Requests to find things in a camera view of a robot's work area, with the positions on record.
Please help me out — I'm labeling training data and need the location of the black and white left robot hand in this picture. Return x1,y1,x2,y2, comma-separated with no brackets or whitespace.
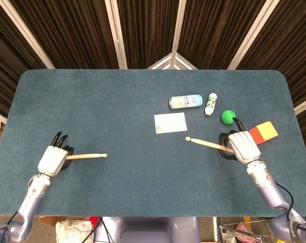
37,131,74,177

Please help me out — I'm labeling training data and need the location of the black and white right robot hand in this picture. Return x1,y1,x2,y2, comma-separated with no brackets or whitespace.
218,117,261,165

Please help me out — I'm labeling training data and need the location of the wooden drumstick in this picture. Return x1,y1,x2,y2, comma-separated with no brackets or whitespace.
185,136,234,153
66,153,108,161

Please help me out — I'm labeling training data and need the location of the orange and yellow cube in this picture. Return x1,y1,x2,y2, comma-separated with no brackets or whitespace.
249,121,279,145

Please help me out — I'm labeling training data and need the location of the green ball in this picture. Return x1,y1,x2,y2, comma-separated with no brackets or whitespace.
221,109,237,125

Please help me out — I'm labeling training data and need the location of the small white green bottle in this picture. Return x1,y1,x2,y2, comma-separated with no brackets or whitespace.
204,93,218,117

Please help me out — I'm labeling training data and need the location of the cardboard box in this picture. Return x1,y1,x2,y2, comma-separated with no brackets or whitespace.
36,216,88,228

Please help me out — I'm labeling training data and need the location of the blue felt table mat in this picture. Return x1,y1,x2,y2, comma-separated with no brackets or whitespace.
0,68,306,218

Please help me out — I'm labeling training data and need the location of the red plastic item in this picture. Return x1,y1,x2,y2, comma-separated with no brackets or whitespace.
88,216,101,228

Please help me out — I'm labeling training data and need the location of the white grid pattern bag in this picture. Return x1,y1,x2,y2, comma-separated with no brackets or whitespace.
55,219,94,243

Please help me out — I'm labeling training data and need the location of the light blue drink can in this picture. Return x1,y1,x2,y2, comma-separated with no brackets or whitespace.
169,94,203,110

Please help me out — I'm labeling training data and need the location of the white card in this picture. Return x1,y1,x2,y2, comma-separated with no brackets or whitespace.
154,112,188,134

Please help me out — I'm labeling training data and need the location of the dark brown pleated curtain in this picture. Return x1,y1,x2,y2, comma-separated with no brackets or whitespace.
176,0,267,70
116,0,181,69
10,0,120,70
0,0,47,118
237,0,306,108

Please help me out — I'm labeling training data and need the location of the lavender robot torso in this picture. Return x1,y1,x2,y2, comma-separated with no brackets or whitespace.
93,216,201,243

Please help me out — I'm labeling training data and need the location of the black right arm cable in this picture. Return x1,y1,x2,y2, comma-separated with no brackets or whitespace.
275,182,295,221

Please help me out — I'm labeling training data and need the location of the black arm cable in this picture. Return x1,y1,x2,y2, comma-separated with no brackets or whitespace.
5,211,19,226
275,182,295,221

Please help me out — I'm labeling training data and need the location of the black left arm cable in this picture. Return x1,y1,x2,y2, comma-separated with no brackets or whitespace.
5,211,19,226

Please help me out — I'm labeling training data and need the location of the metal wire basket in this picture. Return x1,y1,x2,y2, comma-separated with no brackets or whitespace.
219,219,279,243

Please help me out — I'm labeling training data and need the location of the black floor cable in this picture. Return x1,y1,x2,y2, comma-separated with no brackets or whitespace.
79,217,111,243

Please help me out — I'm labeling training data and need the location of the white triangular frame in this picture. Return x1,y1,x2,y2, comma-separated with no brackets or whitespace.
147,52,198,70

